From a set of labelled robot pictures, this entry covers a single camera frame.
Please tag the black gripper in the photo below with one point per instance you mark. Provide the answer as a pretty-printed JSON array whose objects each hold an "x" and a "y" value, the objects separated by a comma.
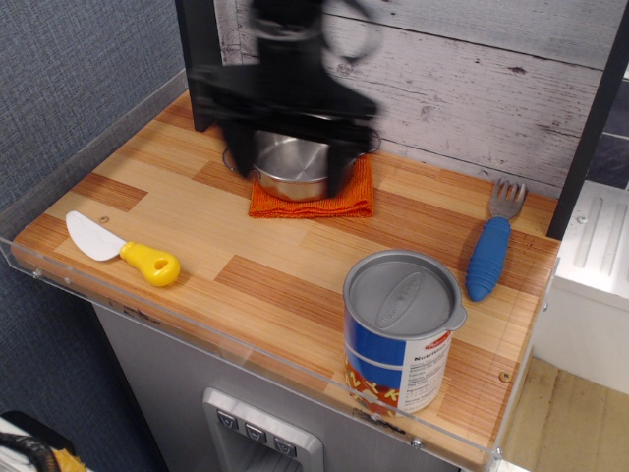
[{"x": 282, "y": 96}]

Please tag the blue handled metal fork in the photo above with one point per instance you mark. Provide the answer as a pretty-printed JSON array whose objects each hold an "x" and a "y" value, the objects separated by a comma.
[{"x": 487, "y": 261}]

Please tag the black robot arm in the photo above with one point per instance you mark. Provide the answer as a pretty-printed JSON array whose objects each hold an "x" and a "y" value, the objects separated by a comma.
[{"x": 288, "y": 28}]

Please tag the stainless steel pot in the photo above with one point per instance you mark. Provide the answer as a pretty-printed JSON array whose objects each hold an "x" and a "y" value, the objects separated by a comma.
[{"x": 292, "y": 153}]

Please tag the orange folded cloth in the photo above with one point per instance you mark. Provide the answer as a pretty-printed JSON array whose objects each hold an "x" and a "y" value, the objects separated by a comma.
[{"x": 355, "y": 200}]

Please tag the blue labelled soup can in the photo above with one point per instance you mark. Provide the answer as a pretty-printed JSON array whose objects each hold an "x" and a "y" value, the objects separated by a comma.
[{"x": 401, "y": 310}]

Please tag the toy fridge dispenser panel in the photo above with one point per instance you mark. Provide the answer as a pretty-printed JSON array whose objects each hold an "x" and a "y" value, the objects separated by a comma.
[{"x": 249, "y": 439}]

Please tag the white toy sink unit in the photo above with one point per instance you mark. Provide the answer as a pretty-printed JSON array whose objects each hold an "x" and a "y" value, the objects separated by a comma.
[{"x": 583, "y": 325}]

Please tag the yellow and black object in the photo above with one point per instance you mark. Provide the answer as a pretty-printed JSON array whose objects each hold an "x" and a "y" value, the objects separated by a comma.
[{"x": 29, "y": 445}]

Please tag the dark vertical post left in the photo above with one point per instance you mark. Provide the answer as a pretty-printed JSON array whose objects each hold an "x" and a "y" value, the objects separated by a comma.
[{"x": 201, "y": 46}]

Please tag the dark vertical post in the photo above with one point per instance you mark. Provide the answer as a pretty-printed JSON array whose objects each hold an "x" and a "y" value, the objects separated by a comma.
[
  {"x": 609, "y": 85},
  {"x": 201, "y": 46}
]

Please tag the yellow handled white toy knife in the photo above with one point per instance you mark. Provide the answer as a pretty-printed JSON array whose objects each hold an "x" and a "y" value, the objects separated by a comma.
[{"x": 158, "y": 268}]

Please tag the clear acrylic guard rail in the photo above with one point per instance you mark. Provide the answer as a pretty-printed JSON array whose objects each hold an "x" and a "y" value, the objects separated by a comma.
[{"x": 267, "y": 294}]

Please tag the dark vertical post right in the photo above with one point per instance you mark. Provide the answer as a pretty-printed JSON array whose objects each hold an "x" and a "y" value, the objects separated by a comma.
[{"x": 609, "y": 85}]

